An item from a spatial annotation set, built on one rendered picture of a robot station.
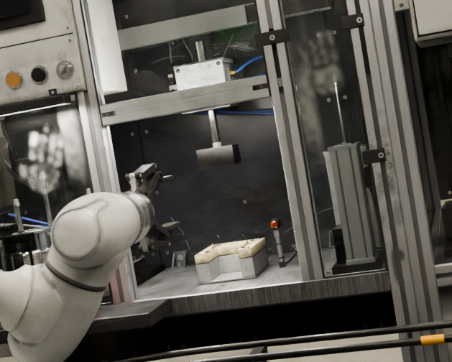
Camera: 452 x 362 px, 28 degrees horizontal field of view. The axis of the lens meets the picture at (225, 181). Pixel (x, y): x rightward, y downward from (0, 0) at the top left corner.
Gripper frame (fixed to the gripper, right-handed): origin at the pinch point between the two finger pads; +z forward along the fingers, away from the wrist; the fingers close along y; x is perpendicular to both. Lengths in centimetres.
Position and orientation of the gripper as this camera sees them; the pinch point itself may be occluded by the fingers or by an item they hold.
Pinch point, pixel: (165, 202)
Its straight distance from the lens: 166.4
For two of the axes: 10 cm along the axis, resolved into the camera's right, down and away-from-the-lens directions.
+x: -9.5, 1.5, 2.6
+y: -1.7, -9.8, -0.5
